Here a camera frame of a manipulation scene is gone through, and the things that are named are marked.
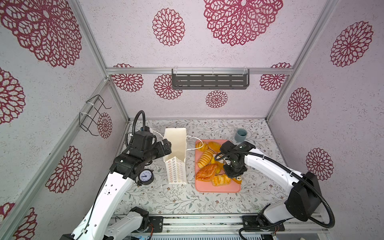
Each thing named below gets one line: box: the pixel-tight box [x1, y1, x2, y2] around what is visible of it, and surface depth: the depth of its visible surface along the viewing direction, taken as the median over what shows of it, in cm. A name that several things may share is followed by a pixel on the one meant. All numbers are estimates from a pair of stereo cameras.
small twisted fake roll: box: [211, 174, 232, 187], surface depth 86 cm
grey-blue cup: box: [234, 129, 247, 143], surface depth 108 cm
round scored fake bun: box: [195, 141, 209, 152], surface depth 102 cm
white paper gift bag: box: [163, 127, 187, 185], surface depth 78 cm
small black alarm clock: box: [135, 169, 155, 186], surface depth 89 cm
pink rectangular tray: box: [195, 139, 242, 193], surface depth 87 cm
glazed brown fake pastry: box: [196, 163, 218, 182], surface depth 87 cm
